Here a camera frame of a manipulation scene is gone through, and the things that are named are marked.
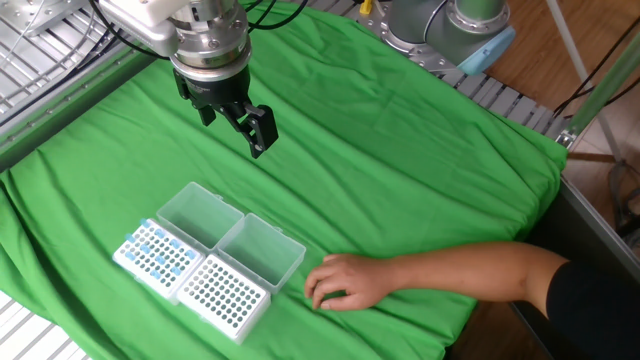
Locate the bare person hand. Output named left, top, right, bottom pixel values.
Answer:
left=303, top=253, right=396, bottom=312

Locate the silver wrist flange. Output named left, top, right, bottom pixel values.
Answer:
left=169, top=0, right=253, bottom=84

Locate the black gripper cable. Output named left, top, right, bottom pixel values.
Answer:
left=243, top=0, right=311, bottom=32

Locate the black floor cable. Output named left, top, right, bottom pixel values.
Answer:
left=552, top=18, right=640, bottom=119

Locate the green table cloth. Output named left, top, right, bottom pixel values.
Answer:
left=0, top=0, right=570, bottom=360

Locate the bare person forearm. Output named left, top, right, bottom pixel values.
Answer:
left=392, top=241, right=569, bottom=317

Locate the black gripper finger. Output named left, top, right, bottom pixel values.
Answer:
left=197, top=104, right=218, bottom=127
left=217, top=102, right=280, bottom=160

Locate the green frame post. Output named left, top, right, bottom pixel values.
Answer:
left=567, top=29, right=640, bottom=139

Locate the perforated aluminium plate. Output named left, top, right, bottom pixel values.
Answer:
left=0, top=0, right=89, bottom=39

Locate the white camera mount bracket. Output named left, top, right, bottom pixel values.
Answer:
left=98, top=0, right=194, bottom=31

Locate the aluminium corner bracket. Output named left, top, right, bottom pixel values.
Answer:
left=554, top=128, right=579, bottom=150

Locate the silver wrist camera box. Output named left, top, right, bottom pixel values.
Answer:
left=102, top=12, right=182, bottom=58

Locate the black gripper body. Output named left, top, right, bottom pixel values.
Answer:
left=173, top=65, right=251, bottom=110

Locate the white pole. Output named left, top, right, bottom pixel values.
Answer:
left=544, top=0, right=626, bottom=164

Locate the white pipette tip box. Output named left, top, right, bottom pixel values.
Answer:
left=175, top=213, right=307, bottom=346
left=112, top=181, right=245, bottom=305

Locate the aluminium table edge rail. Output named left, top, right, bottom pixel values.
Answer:
left=559, top=177, right=640, bottom=284

